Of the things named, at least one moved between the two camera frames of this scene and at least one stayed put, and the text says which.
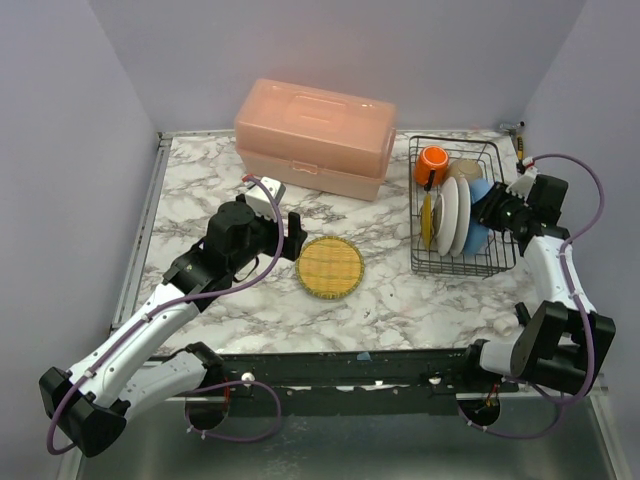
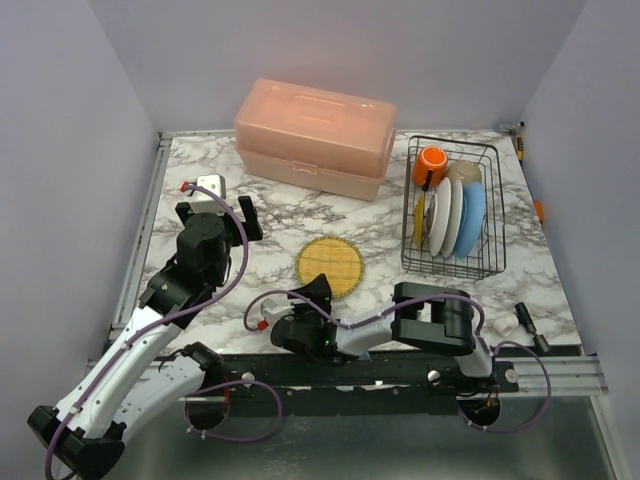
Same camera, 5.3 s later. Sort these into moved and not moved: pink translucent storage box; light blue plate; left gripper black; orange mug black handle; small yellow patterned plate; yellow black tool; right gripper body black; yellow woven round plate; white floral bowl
Moved: left gripper black; small yellow patterned plate; right gripper body black; light blue plate
Not moved: pink translucent storage box; white floral bowl; yellow woven round plate; orange mug black handle; yellow black tool
